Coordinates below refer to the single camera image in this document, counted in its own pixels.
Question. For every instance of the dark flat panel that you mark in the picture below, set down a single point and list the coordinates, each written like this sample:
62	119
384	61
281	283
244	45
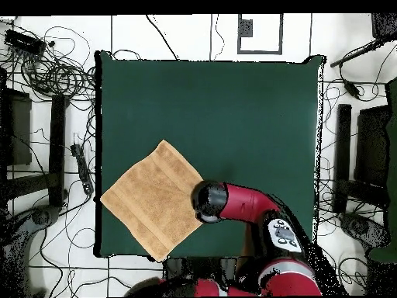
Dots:
372	146
20	130

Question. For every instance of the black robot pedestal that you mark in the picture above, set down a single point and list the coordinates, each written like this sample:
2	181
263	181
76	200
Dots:
198	267

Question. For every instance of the black rod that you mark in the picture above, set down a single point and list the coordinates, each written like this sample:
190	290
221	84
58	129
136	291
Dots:
356	53

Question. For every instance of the black stand bar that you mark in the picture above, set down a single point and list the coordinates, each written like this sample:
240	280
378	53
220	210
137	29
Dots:
342	158
57	149

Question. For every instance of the dark green table cloth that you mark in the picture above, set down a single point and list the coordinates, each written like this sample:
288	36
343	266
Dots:
149	108

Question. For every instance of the black electronics box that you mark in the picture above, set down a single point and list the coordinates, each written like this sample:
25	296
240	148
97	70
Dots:
24	42

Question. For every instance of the grey rectangular frame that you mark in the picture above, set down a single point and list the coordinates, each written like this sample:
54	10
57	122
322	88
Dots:
245	28

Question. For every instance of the black power adapter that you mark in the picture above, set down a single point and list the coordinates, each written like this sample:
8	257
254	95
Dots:
352	89

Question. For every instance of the dark green fabric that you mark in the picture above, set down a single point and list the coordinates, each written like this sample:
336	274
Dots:
391	186

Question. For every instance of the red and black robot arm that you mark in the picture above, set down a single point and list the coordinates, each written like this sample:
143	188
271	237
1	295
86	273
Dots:
248	201

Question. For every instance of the black floor equipment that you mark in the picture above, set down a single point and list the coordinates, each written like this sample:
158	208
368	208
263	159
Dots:
42	215
363	229

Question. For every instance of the black power strip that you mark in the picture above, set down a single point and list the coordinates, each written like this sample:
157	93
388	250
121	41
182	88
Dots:
82	169

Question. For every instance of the black stand crossbar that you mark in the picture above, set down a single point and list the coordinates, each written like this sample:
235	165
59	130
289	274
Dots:
363	192
31	184

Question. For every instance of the tan terry towel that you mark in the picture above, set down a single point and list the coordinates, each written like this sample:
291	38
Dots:
155	198

